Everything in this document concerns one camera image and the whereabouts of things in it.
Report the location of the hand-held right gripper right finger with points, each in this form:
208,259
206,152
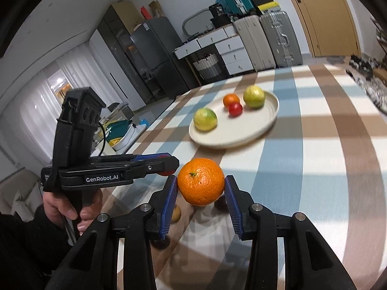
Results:
232,206

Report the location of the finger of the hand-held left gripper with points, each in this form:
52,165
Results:
163,164

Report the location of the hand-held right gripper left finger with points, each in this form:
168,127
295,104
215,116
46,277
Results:
169,206

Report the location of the red tomato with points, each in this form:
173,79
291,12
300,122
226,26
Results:
165,173
235,110

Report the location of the orange mandarin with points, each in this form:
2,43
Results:
231,99
201,181

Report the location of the yellow-green guava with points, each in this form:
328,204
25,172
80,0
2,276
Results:
254,97
205,120

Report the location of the cream round plate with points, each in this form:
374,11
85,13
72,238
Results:
242,130

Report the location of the person's left forearm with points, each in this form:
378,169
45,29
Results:
27,247

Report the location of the person's left hand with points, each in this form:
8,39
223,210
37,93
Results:
60,201

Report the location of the small brown fruit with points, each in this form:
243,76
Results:
176,214

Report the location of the dark purple plum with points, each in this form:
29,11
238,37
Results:
160,244

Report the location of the teal cloth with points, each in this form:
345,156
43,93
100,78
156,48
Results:
118,128

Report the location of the white pot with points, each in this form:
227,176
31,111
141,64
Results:
127,140

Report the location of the beige sofa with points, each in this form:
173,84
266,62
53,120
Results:
18,193

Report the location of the dark glass cabinet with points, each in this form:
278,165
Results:
121,57

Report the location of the checked tablecloth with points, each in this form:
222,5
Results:
317,172

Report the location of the woven laundry basket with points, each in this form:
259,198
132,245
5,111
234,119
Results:
207,68

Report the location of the grey refrigerator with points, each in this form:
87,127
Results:
163,54

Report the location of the large cardboard box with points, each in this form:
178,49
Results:
127,16

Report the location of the white drawer cabinet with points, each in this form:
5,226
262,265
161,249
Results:
235,56

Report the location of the white desk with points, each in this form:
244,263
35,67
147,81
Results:
205,40

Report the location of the brown cardboard box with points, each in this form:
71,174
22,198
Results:
156,8

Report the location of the beige suitcase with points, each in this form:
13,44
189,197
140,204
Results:
254,43

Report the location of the black bag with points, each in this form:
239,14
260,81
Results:
219,13

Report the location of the silver suitcase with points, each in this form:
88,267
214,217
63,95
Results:
281,39

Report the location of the pile of shoes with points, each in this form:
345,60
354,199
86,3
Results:
367,75

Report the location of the yellow shoe box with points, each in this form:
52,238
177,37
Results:
269,7

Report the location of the wooden door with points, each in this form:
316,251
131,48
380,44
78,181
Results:
326,15

